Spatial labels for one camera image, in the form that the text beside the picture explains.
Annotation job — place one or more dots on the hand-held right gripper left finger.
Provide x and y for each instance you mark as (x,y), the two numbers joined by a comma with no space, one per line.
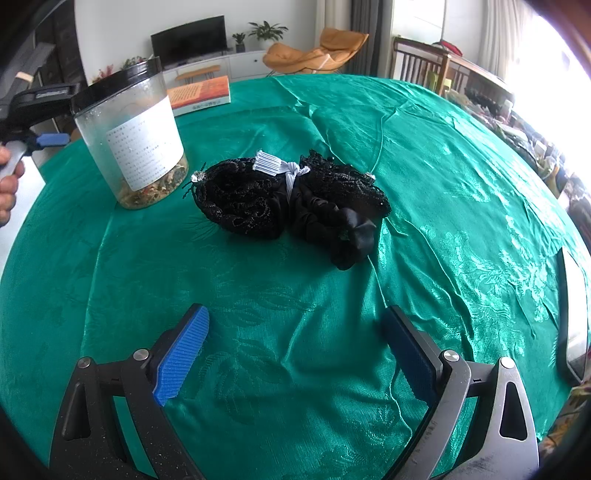
(182,355)

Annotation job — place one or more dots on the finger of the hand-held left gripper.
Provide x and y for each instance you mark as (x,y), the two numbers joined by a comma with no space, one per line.
(53,140)

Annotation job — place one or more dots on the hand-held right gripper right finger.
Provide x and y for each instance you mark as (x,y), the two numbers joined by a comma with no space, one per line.
(408,355)

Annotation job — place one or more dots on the black lace cloth bundle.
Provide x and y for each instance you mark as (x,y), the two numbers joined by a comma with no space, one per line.
(249,203)

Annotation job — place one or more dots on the person's left hand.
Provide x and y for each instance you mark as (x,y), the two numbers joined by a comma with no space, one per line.
(8,194)

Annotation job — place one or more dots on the dark display cabinet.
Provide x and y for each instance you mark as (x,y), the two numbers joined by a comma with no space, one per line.
(64,46)

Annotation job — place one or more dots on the clear jar with black lid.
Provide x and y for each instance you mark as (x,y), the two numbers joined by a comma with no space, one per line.
(134,138)

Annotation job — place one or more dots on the red flower bouquet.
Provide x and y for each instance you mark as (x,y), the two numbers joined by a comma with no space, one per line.
(104,74)

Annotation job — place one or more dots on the leafy green plant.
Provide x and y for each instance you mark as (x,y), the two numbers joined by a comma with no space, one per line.
(135,62)

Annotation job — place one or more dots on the green satin tablecloth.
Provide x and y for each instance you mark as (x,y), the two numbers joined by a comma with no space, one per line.
(300,277)

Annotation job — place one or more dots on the orange book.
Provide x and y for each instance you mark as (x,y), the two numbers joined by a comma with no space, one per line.
(201,94)

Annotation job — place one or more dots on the small wooden stool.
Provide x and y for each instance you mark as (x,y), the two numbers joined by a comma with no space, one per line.
(197,70)

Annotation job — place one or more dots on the television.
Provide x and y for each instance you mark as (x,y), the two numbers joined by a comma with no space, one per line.
(189,41)

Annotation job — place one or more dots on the smartphone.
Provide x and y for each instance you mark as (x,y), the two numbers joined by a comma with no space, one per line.
(575,323)

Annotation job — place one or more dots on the white television cabinet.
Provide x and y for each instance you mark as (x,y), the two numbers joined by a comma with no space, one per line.
(244,62)

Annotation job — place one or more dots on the small potted plant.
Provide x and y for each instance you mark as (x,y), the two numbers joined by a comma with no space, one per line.
(239,40)

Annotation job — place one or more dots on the large potted plant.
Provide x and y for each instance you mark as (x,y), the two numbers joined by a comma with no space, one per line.
(268,32)

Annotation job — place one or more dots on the orange lounge chair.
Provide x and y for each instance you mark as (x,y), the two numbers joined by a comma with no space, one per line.
(314,53)

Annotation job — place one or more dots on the grey curtain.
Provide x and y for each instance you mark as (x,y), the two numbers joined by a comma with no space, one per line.
(369,32)

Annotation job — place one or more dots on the white curtain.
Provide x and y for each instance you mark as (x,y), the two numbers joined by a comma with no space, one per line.
(498,37)

